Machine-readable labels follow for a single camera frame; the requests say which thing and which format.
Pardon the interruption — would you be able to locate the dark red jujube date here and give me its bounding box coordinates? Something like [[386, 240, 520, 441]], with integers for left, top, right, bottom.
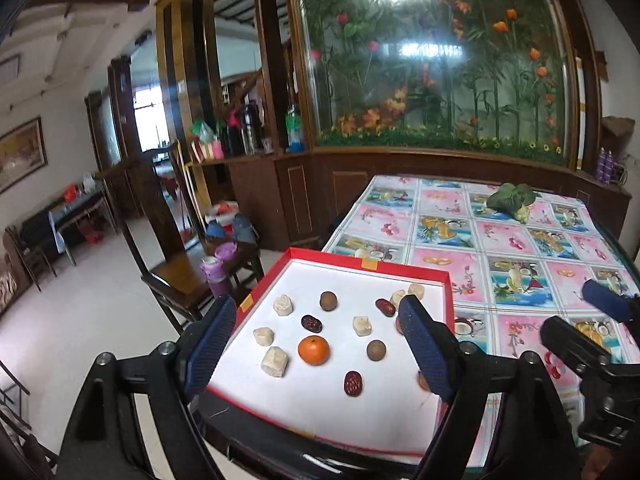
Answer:
[[375, 298, 396, 318], [300, 314, 323, 334], [343, 370, 363, 398]]

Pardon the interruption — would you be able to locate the orange mandarin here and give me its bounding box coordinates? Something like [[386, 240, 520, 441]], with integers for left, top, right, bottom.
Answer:
[[297, 335, 331, 366], [416, 372, 431, 392]]

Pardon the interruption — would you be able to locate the colourful fruit print tablecloth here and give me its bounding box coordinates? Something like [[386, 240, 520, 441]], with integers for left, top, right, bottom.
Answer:
[[323, 183, 639, 427]]

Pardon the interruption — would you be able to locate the purple bottle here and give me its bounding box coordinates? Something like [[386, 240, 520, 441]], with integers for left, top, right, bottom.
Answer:
[[594, 148, 606, 183], [603, 151, 614, 184]]

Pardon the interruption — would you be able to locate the green leafy vegetable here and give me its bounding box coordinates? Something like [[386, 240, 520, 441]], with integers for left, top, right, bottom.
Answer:
[[486, 182, 538, 224]]

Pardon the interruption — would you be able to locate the brown kiwi fruit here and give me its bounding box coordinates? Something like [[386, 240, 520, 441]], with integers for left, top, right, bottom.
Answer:
[[367, 339, 386, 362], [319, 290, 338, 312]]

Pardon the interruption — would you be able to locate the purple lidded cup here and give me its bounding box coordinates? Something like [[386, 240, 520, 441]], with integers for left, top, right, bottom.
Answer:
[[200, 242, 238, 296]]

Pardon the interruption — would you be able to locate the red box with white inside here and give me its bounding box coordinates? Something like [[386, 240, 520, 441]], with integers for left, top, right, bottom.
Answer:
[[207, 248, 454, 462]]

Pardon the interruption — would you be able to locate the dark wooden chair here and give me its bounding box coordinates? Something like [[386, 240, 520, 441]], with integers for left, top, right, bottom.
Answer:
[[94, 143, 230, 333]]

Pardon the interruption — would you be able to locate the glass display with artificial flowers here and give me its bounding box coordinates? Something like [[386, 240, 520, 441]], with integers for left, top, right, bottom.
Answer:
[[288, 0, 577, 167]]

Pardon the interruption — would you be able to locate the dark wooden cabinet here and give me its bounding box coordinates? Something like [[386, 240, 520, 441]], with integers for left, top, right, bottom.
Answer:
[[184, 148, 631, 250]]

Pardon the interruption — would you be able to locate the black thermos flask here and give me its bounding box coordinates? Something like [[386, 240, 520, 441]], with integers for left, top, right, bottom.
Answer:
[[240, 101, 262, 155]]

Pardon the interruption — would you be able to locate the green label plastic bottle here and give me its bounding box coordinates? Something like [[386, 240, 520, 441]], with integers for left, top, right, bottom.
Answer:
[[285, 104, 305, 153]]

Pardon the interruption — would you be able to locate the framed wall painting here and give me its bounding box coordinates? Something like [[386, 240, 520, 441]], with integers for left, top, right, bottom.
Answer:
[[0, 117, 48, 193]]

